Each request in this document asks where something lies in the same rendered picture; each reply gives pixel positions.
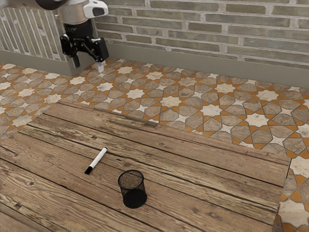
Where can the white marker pen black cap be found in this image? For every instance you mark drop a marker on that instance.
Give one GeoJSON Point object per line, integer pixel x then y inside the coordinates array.
{"type": "Point", "coordinates": [96, 161]}

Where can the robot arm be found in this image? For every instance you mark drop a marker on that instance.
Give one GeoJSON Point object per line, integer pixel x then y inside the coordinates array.
{"type": "Point", "coordinates": [72, 10]}

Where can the black mesh pen holder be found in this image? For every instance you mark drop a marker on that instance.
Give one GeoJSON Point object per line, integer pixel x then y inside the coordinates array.
{"type": "Point", "coordinates": [132, 189]}

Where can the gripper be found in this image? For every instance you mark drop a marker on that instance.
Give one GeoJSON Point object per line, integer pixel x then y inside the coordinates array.
{"type": "Point", "coordinates": [78, 31]}

